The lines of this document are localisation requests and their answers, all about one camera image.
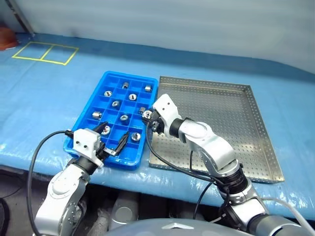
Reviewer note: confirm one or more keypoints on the grey robot torso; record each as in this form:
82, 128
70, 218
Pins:
177, 227

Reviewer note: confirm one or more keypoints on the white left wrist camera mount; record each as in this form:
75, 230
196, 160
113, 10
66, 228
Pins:
85, 142

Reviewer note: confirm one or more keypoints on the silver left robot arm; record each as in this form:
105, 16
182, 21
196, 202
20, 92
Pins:
61, 191

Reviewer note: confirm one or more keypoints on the blue plastic table cover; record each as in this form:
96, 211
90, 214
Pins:
49, 98

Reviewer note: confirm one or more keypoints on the grey metal pole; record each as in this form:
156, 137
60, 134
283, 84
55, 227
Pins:
27, 23

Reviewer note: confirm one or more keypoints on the grey rounded housing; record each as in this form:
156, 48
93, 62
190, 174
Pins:
125, 209

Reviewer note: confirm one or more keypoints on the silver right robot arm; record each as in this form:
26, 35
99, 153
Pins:
211, 147

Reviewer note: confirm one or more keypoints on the blue compartment tray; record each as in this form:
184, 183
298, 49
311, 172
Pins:
83, 137

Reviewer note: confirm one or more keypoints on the perforated steel tray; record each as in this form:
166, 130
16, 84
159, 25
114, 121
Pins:
221, 110

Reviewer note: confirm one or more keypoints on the red-brown object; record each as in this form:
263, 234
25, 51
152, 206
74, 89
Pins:
7, 39

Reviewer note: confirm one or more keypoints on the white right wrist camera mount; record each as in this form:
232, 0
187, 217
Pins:
167, 108

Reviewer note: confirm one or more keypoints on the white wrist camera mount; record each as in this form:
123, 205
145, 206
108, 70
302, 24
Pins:
85, 142
167, 108

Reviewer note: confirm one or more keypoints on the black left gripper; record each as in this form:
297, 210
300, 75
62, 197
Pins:
102, 152

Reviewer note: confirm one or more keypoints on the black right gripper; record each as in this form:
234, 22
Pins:
157, 123

